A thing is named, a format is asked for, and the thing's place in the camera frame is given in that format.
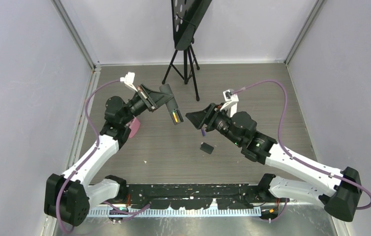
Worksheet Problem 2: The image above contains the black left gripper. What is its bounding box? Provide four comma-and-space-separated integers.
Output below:
121, 85, 173, 125

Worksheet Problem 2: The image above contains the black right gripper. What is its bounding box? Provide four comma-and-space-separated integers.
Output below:
186, 103, 243, 147

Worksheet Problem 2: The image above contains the white remote control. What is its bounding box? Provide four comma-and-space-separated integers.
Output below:
229, 97, 239, 117

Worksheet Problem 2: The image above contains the black remote battery cover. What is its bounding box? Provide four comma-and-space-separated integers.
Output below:
200, 142, 214, 154

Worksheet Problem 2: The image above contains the orange battery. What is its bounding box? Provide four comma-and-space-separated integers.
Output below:
171, 111, 178, 125

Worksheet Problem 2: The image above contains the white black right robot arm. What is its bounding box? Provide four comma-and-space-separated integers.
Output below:
186, 103, 363, 222

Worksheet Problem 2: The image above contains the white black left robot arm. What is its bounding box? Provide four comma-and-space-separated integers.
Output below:
44, 84, 181, 227

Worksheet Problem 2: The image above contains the pink metronome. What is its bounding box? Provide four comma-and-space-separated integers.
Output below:
127, 118, 141, 139

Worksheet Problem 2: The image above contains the black music stand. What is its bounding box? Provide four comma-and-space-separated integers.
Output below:
162, 0, 212, 101

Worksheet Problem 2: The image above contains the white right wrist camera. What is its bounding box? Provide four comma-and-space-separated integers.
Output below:
220, 89, 238, 115

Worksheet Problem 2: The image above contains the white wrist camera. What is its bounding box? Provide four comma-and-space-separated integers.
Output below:
120, 72, 138, 92
220, 89, 238, 115

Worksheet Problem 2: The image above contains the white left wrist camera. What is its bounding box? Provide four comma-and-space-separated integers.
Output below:
120, 72, 138, 92

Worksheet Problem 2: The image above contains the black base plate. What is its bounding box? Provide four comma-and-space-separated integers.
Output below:
115, 183, 285, 210

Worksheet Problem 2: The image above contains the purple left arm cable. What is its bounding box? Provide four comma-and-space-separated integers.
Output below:
56, 80, 152, 234

